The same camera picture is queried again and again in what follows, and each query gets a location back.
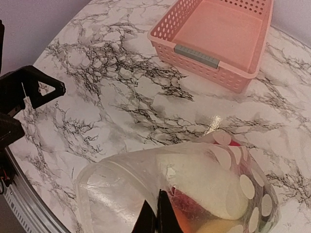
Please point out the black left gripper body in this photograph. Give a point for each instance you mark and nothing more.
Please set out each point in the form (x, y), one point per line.
(11, 129)

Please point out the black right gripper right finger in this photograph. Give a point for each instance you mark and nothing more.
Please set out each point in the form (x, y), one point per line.
(169, 218)

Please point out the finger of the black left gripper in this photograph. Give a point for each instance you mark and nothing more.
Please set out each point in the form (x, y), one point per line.
(24, 82)

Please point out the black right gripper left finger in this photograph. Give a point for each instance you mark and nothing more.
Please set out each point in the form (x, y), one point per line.
(146, 221)

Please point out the clear zip top bag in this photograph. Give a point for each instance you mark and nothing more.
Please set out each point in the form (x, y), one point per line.
(111, 192)

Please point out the yellow fake lemon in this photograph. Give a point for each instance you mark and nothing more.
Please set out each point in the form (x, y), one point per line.
(221, 226)

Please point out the pink plastic basket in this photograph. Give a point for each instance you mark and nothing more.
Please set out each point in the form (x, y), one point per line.
(220, 40)

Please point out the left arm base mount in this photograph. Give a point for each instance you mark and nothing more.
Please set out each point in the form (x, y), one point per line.
(8, 170)

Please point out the front aluminium rail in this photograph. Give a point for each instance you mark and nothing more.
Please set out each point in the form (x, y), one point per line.
(28, 207)

